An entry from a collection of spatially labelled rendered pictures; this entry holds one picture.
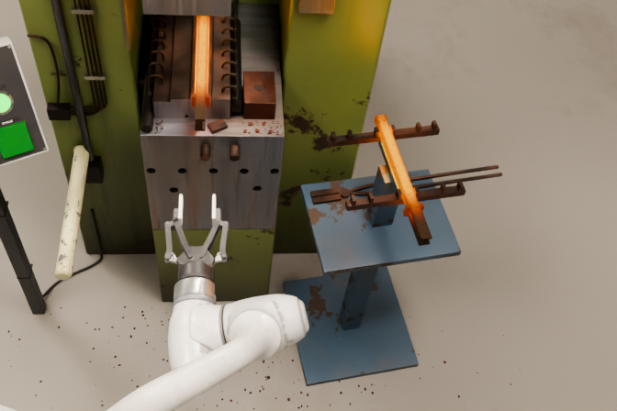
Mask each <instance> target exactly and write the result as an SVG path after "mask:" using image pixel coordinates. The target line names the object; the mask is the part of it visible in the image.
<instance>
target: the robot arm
mask: <svg viewBox="0 0 617 411"><path fill-rule="evenodd" d="M183 202H184V201H183V195H182V194H180V195H179V208H175V209H174V218H173V221H171V222H169V221H166V222H165V235H166V247H167V251H166V253H165V256H164V258H165V263H166V264H170V263H176V265H177V266H178V282H177V283H176V284H175V286H174V302H173V313H172V316H171V318H170V322H169V327H168V353H169V362H170V366H171V371H170V372H168V373H166V374H164V375H162V376H160V377H158V378H156V379H154V380H152V381H151V382H149V383H146V384H144V385H143V386H142V387H140V388H138V389H137V390H135V391H134V392H132V393H130V394H128V395H127V396H126V397H124V398H123V399H121V400H120V401H119V402H117V403H116V404H115V405H113V406H111V407H110V408H109V409H108V410H107V411H174V410H175V409H176V408H178V407H179V406H181V405H183V404H185V403H187V402H188V401H190V400H192V399H193V398H195V397H197V396H198V395H200V394H203V393H204V392H205V391H207V390H208V389H210V388H212V387H213V386H215V385H217V384H218V383H221V382H222V381H224V380H226V379H227V378H229V377H231V376H232V375H233V374H235V373H237V372H239V371H240V370H242V369H244V368H245V367H247V366H248V365H250V364H251V363H252V362H254V361H262V360H265V359H267V358H269V357H271V356H272V355H273V354H275V353H277V352H278V351H280V350H283V349H284V348H285V347H288V346H291V345H294V344H296V343H297V342H299V341H300V340H302V339H303V338H304V337H305V336H306V333H307V332H308V331H309V321H308V316H307V311H306V308H305V305H304V303H303V302H302V301H301V300H299V299H298V298H297V297H295V296H293V295H288V294H268V295H261V296H255V297H251V298H247V299H242V300H239V301H237V302H234V303H231V304H226V305H217V304H216V295H215V284H214V283H213V267H214V266H215V263H218V262H222V263H226V262H227V254H226V245H227V237H228V231H229V222H228V221H222V220H221V219H220V208H216V195H215V194H213V195H212V226H213V227H212V229H211V230H210V232H209V234H208V238H207V240H206V241H205V243H204V245H203V246H197V247H195V246H189V245H188V243H187V241H186V239H185V235H184V232H183V230H182V228H181V226H182V224H183ZM220 228H221V229H222V233H221V240H220V246H219V252H218V253H217V257H215V258H214V257H213V255H212V254H211V253H210V250H211V247H212V245H213V243H214V241H215V238H216V236H217V235H218V233H219V229H220ZM171 229H174V230H175V233H176V235H177V237H178V240H179V242H180V245H181V247H182V250H183V252H182V253H181V254H180V255H179V257H178V258H176V257H175V254H174V253H173V244H172V234H171Z"/></svg>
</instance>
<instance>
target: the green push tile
mask: <svg viewBox="0 0 617 411"><path fill-rule="evenodd" d="M31 150H34V146H33V143H32V140H31V138H30V135H29V133H28V128H27V125H26V123H25V121H20V122H17V123H15V124H12V125H8V126H5V127H2V128H0V151H1V154H2V157H3V159H7V158H10V157H13V156H16V155H18V154H22V153H25V152H28V151H31Z"/></svg>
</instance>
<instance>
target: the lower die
mask: <svg viewBox="0 0 617 411"><path fill-rule="evenodd" d="M160 17H164V18H165V19H166V21H167V28H166V27H165V26H164V22H163V20H161V19H160V24H159V28H163V29H164V30H165V31H166V39H165V38H164V37H163V32H162V31H160V30H159V35H158V39H162V40H163V41H164V42H165V50H164V49H163V44H162V43H161V42H160V41H158V46H157V50H160V51H162V52H163V54H164V58H165V61H162V55H161V54H160V53H157V57H156V61H157V62H159V63H161V64H162V65H163V69H164V72H161V67H160V66H159V65H156V68H155V74H159V75H161V76H162V78H163V84H160V79H159V78H158V77H155V79H154V90H153V111H154V118H189V119H191V118H195V107H194V106H192V94H194V93H195V75H196V27H197V16H178V15H168V17H166V16H165V15H160ZM222 18H223V17H212V16H209V45H208V94H209V106H206V119H221V118H223V119H230V88H225V89H224V92H221V88H222V87H223V86H224V85H227V84H230V75H227V76H225V77H224V80H221V76H222V74H224V73H226V72H230V63H227V64H225V65H224V68H221V64H222V63H223V62H224V61H230V52H226V53H225V54H224V56H221V52H222V51H224V50H227V49H230V40H227V41H225V43H224V45H222V44H221V41H222V40H224V39H225V38H230V29H227V30H225V32H224V34H222V33H221V31H222V29H224V28H226V27H230V19H226V20H225V21H224V23H221V21H222ZM185 115H188V117H185Z"/></svg>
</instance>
